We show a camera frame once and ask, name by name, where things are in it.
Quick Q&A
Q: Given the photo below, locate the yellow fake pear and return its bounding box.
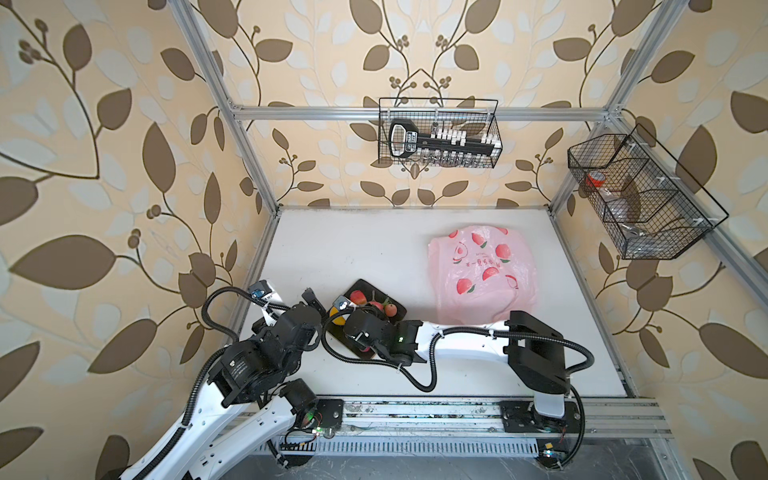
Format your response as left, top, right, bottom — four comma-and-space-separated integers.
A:
329, 307, 349, 327

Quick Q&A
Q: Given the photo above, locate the pink plastic bag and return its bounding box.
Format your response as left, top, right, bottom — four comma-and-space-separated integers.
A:
427, 225, 538, 326

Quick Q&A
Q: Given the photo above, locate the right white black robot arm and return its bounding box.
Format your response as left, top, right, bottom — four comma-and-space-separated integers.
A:
316, 307, 595, 433

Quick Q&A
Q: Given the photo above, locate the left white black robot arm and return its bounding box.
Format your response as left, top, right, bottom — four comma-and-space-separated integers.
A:
108, 281, 327, 479

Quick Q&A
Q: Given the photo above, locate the dark square plate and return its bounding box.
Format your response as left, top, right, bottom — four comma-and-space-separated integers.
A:
328, 279, 407, 360

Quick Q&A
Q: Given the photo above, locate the black tool set in basket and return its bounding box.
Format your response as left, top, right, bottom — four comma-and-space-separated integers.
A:
384, 118, 503, 163

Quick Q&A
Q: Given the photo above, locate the red capped item in basket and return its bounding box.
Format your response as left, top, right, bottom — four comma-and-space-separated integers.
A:
585, 170, 606, 190

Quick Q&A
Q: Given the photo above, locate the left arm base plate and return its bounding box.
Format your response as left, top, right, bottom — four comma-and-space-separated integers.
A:
291, 398, 345, 434

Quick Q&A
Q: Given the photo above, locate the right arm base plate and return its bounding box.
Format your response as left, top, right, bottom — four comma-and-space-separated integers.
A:
499, 400, 584, 435

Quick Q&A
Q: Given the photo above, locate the back black wire basket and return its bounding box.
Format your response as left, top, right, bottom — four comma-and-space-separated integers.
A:
377, 96, 503, 169

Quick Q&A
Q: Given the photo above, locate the black wire basket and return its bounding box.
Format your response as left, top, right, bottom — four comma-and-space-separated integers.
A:
377, 96, 503, 169
567, 124, 729, 260

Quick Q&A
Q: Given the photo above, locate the aluminium front rail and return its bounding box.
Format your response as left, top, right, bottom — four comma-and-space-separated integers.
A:
315, 395, 672, 439

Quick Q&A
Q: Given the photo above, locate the right black wire basket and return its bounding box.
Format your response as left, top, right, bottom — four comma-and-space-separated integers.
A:
567, 124, 729, 260

